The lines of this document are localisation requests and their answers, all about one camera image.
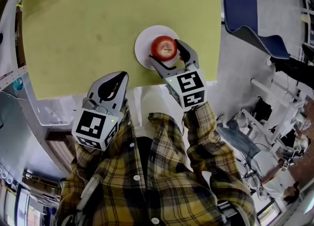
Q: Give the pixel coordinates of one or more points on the yellow plaid shirt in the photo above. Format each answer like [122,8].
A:
[152,183]

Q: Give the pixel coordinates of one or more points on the yellow-green tablecloth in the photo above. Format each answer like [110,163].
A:
[98,24]

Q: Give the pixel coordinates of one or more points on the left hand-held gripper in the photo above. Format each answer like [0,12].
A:
[89,124]

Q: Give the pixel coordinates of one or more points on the white shelf rack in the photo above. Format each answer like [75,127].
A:
[307,11]
[14,74]

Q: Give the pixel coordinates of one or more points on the cluttered storage shelf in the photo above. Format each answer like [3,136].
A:
[36,185]

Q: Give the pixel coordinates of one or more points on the person's left forearm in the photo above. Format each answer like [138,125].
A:
[86,156]

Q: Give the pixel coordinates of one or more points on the red apple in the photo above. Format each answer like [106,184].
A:
[164,48]

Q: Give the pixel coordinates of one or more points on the clear plastic storage box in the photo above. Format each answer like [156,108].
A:
[49,112]

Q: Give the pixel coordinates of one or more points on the white metal frame table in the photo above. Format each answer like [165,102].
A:
[292,114]

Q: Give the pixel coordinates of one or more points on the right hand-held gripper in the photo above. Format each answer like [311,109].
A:
[189,82]

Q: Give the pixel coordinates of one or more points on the teal packet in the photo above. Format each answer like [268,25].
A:
[18,84]

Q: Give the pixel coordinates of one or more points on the person's light trousers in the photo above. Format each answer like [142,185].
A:
[139,107]

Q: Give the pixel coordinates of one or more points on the person's right forearm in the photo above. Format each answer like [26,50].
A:
[203,132]

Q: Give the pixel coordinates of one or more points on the person's right hand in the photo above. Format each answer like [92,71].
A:
[180,56]

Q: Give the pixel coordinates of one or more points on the dark blue chair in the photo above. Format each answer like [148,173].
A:
[240,11]

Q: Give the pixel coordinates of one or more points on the black bag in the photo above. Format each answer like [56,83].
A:
[262,108]

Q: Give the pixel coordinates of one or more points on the grey desk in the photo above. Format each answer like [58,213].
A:
[19,134]

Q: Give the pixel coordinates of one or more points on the brown cardboard box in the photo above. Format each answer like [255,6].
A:
[19,38]

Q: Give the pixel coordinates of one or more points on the white round plate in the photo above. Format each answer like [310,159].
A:
[143,46]

